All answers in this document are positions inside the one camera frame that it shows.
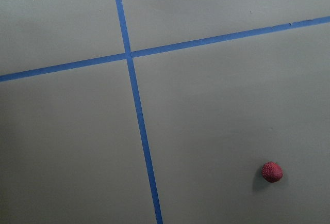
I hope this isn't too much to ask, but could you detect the red strawberry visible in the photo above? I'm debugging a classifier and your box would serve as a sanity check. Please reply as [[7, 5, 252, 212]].
[[261, 162, 283, 183]]

